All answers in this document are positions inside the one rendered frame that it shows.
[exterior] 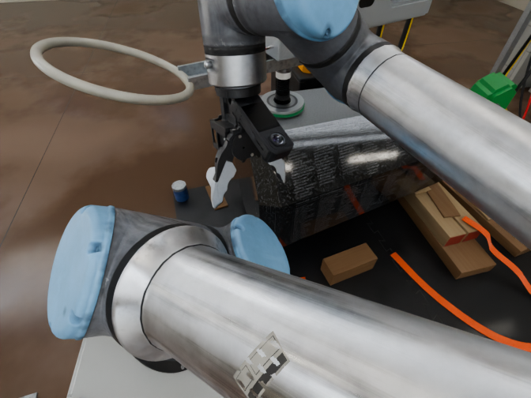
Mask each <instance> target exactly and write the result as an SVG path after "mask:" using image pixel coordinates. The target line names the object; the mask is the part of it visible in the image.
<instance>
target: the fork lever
mask: <svg viewBox="0 0 531 398"><path fill-rule="evenodd" d="M265 56H266V73H271V72H275V71H278V70H282V69H288V68H292V67H295V66H301V65H302V63H301V62H300V61H299V60H298V59H297V58H290V59H287V60H284V61H280V62H279V61H277V60H276V59H274V58H272V57H271V56H270V55H268V54H267V53H265ZM204 62H205V61H200V62H193V63H189V64H185V65H181V66H177V67H178V71H180V70H182V71H183V72H184V73H185V74H186V75H188V76H189V77H188V78H187V80H188V82H192V83H193V84H194V90H197V89H200V88H207V87H210V86H212V85H211V84H210V83H209V79H208V74H207V69H206V68H205V67H204Z"/></svg>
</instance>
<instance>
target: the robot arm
mask: <svg viewBox="0 0 531 398"><path fill-rule="evenodd" d="M358 1H359V0H198V11H199V17H200V23H201V33H202V39H203V45H204V51H205V62H204V67H205V68H206V69H207V74H208V79H209V83H210V84H211V85H212V86H215V91H216V94H217V96H219V97H220V109H221V115H218V118H213V119H210V125H211V131H212V137H213V147H214V148H215V149H217V150H218V151H217V154H216V157H215V167H210V168H209V169H208V171H207V173H206V178H207V180H208V182H209V184H210V186H211V202H212V205H213V207H214V208H217V207H218V206H219V205H220V204H221V203H222V202H223V198H224V194H225V193H226V191H227V190H228V183H229V181H230V180H231V179H232V178H233V177H234V175H235V173H236V168H235V166H234V164H233V162H232V161H233V158H234V157H235V158H236V159H238V160H240V161H241V162H243V163H244V162H245V161H246V159H248V158H251V157H253V156H257V157H258V158H260V157H261V154H262V159H263V160H264V161H265V162H266V163H268V164H269V165H271V168H272V170H273V171H275V172H276V174H277V177H278V178H279V180H280V181H281V182H282V183H284V182H285V164H284V158H285V157H286V156H288V155H289V153H290V151H291V150H292V148H293V146H294V143H293V142H292V140H291V138H290V137H289V136H288V135H287V134H286V132H285V131H284V129H283V128H282V126H281V125H280V123H279V122H278V121H277V120H276V118H275V117H274V116H273V114H272V113H271V111H270V110H269V108H268V107H267V106H266V105H265V103H264V102H263V101H262V99H261V97H260V96H259V95H258V94H259V93H260V92H261V83H263V82H265V81H266V79H267V75H266V36H273V37H276V38H278V39H279V40H280V41H281V42H282V43H283V44H284V45H285V46H286V47H287V48H288V49H289V50H290V51H291V52H292V53H293V54H294V55H295V56H296V58H297V59H298V60H299V61H300V62H301V63H302V64H303V65H304V66H305V67H306V68H307V69H308V70H309V71H310V72H311V73H312V74H313V76H314V77H315V78H316V79H317V80H318V81H319V82H320V83H321V84H322V85H323V86H324V88H325V89H326V91H327V92H328V93H329V94H330V95H331V96H332V97H333V98H334V99H335V100H336V101H338V102H340V103H343V104H346V105H347V106H349V107H350V108H351V109H352V110H354V111H357V112H359V113H360V114H361V115H362V116H364V117H365V118H366V119H367V120H368V121H369V122H371V123H372V124H373V125H375V126H376V127H377V128H379V129H380V130H381V131H382V132H383V133H384V134H386V135H387V136H388V137H390V138H391V139H392V140H393V141H395V142H396V143H397V144H399V145H400V146H401V147H402V148H403V149H404V150H406V151H407V152H408V153H410V154H411V155H412V156H414V157H415V158H416V159H417V160H419V161H420V162H421V163H422V164H423V165H424V166H426V167H427V168H428V169H430V170H431V171H432V172H434V173H435V174H436V175H438V176H439V177H440V178H441V179H442V180H443V181H444V182H446V183H447V184H448V185H450V186H451V187H452V188H454V189H455V190H456V191H458V192H459V193H460V194H461V195H462V196H463V197H465V198H466V199H467V200H468V201H470V202H471V203H472V204H474V205H475V206H476V207H477V208H478V209H479V210H481V211H482V212H483V213H485V214H486V215H487V216H489V217H490V218H491V219H492V220H494V221H495V222H496V223H497V224H498V225H499V226H501V227H502V228H503V229H505V230H506V231H507V232H509V233H510V234H511V235H513V236H514V237H515V238H516V239H517V240H518V241H519V242H521V243H522V244H523V245H525V246H526V247H527V248H529V249H530V250H531V123H529V122H527V121H526V120H524V119H522V118H520V117H518V116H517V115H514V114H513V113H511V112H509V111H507V110H506V109H504V108H502V107H500V106H499V105H497V104H495V103H493V102H492V101H490V100H488V99H485V98H484V97H483V96H480V95H478V94H477V93H475V92H473V91H471V90H470V89H468V88H466V87H464V86H463V85H461V84H459V83H457V82H456V81H453V80H451V79H450V78H449V77H446V76H444V75H442V74H441V73H439V72H437V71H435V70H434V69H432V68H430V67H428V66H426V65H424V64H423V63H421V62H419V61H417V60H415V59H414V58H412V57H410V56H408V55H407V54H405V53H403V52H402V51H401V49H400V48H399V47H396V46H395V45H393V44H392V43H390V42H388V41H386V40H384V39H383V38H381V37H379V36H377V35H375V34H374V33H373V32H372V31H371V30H370V29H369V28H368V26H367V25H366V23H365V21H364V20H363V18H362V16H361V15H360V12H359V10H358V9H357V5H358ZM218 120H221V121H218ZM213 130H216V136H217V143H216V142H215V137H214V131H213ZM47 317H48V322H49V325H50V327H51V331H52V332H53V334H54V335H55V336H56V337H58V338H59V339H63V340H66V339H75V340H82V339H83V338H88V337H94V336H111V337H112V338H113V339H114V340H115V341H116V342H117V343H118V344H119V345H120V346H122V347H123V348H124V349H125V350H126V351H128V352H129V353H131V354H132V355H133V356H134V357H137V358H139V359H143V360H146V361H154V362H157V361H163V360H166V361H177V362H179V363H180V364H181V365H183V366H184V367H185V368H187V369H188V370H189V371H190V372H191V373H192V374H194V375H195V376H197V377H198V378H199V379H201V380H202V381H204V382H205V383H206V384H207V385H208V386H209V387H210V388H212V389H213V390H215V391H216V392H217V393H219V394H220V395H221V396H222V397H223V398H531V352H528V351H524V350H521V349H518V348H516V347H511V346H509V345H506V344H502V343H500V342H497V341H494V340H490V339H487V338H484V337H482V336H478V335H475V334H472V333H470V332H466V331H463V330H460V329H456V328H453V327H450V326H448V325H444V324H441V323H438V322H436V321H432V320H428V319H426V318H423V317H419V316H416V315H414V314H410V313H407V312H405V311H402V310H397V309H394V308H392V307H389V306H385V305H383V304H380V303H377V302H373V301H371V300H368V299H365V298H361V297H358V296H355V295H351V294H349V293H346V292H343V291H339V290H337V289H333V288H331V287H327V286H324V285H321V284H319V283H315V282H312V281H309V280H305V279H302V278H299V277H297V276H293V275H290V268H289V263H288V259H287V256H286V254H285V251H284V249H283V247H282V245H281V243H280V242H279V240H278V238H277V236H276V235H275V234H274V233H273V231H272V230H271V229H270V227H269V226H268V225H267V224H266V223H265V222H263V221H262V220H260V219H259V218H258V217H254V216H252V215H242V216H240V217H236V218H235V219H234V220H233V221H232V222H231V223H229V224H228V225H226V226H224V227H212V226H209V225H204V224H200V223H193V222H188V221H184V220H177V219H172V218H167V217H163V216H156V215H152V214H147V213H143V212H135V211H131V210H126V209H122V208H115V207H114V206H112V205H109V206H99V205H87V206H85V207H83V208H81V209H79V210H78V211H77V212H76V213H75V214H74V215H73V217H72V218H71V220H70V221H69V223H68V224H67V226H66V229H65V231H64V233H63V235H62V238H61V240H60V243H59V245H58V249H57V252H56V255H55V260H54V264H53V267H52V270H51V278H50V283H49V288H48V296H47Z"/></svg>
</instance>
